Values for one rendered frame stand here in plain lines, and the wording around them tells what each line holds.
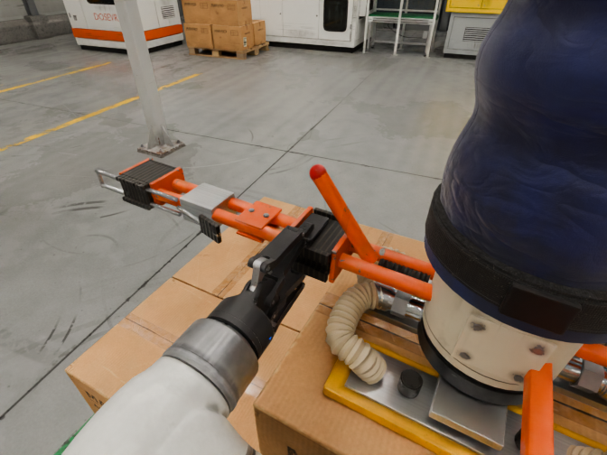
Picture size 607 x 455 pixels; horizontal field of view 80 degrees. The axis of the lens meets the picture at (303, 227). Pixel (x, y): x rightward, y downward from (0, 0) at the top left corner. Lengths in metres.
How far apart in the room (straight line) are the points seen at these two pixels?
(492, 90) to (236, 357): 0.32
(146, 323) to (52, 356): 0.89
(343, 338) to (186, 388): 0.22
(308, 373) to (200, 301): 0.73
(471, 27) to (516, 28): 7.34
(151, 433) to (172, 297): 0.94
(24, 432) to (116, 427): 1.53
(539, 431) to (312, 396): 0.26
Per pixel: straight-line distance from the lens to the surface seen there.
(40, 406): 1.91
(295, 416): 0.52
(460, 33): 7.68
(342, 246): 0.50
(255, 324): 0.40
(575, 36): 0.30
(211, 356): 0.37
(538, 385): 0.45
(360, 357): 0.49
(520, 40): 0.32
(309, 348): 0.57
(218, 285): 1.26
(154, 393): 0.35
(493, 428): 0.51
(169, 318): 1.21
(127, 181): 0.70
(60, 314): 2.22
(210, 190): 0.65
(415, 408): 0.52
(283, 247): 0.44
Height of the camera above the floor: 1.42
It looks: 37 degrees down
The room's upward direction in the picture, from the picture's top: straight up
